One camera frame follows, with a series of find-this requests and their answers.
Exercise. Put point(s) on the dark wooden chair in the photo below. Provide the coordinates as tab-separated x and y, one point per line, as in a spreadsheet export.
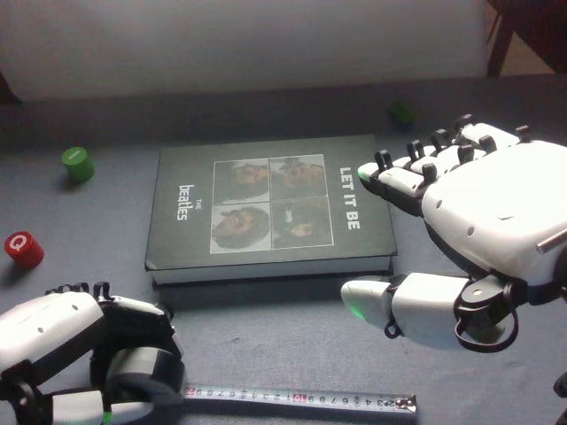
531	26

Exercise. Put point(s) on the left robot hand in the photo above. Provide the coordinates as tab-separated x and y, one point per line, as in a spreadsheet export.
48	327

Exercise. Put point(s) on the green cylinder block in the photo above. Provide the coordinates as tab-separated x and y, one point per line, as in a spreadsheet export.
77	164

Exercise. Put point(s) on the red cylinder block letter Q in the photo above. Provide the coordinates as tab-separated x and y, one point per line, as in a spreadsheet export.
24	250

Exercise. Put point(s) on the black Beatles book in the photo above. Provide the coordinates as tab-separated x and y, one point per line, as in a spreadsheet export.
186	248

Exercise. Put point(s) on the grey white tape measure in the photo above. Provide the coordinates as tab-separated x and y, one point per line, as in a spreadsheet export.
288	397

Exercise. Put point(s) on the dark green cube block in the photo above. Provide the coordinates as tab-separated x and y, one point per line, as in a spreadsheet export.
402	115

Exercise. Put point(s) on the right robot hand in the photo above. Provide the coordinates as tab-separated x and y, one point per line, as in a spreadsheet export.
496	199

